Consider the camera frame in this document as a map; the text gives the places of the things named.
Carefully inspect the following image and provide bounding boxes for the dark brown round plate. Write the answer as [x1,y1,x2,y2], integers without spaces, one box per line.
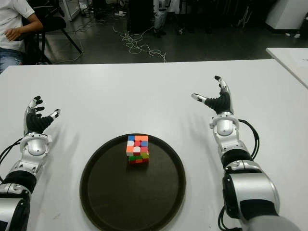
[79,133,187,231]

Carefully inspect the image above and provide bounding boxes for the white machine housing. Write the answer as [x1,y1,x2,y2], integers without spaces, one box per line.
[264,0,308,31]

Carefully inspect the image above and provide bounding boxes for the white cabinet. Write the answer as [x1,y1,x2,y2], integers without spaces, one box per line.
[59,0,81,22]

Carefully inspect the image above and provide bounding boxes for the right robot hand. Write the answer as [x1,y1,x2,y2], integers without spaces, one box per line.
[191,75,234,116]

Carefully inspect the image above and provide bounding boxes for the black cabinet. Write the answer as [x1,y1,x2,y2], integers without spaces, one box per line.
[126,0,154,33]

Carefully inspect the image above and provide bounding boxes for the tangled white floor cable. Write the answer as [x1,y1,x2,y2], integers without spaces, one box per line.
[112,21,168,63]

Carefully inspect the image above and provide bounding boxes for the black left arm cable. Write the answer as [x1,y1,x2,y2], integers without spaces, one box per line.
[0,137,25,181]

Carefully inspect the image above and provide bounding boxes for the multicoloured Rubik's cube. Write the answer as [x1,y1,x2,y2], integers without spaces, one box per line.
[126,134,150,165]

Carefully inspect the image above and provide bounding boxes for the black office chair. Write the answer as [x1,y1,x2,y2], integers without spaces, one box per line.
[21,4,82,65]

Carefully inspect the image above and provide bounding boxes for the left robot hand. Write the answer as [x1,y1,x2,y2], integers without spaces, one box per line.
[23,95,62,136]

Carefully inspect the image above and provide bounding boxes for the seated person white shirt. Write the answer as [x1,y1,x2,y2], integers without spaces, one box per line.
[0,0,44,74]

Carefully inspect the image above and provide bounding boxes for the silver humanoid robot legs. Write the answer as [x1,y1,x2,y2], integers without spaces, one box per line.
[153,0,168,38]

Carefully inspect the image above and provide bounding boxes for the white side table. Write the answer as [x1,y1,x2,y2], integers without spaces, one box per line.
[265,47,308,89]

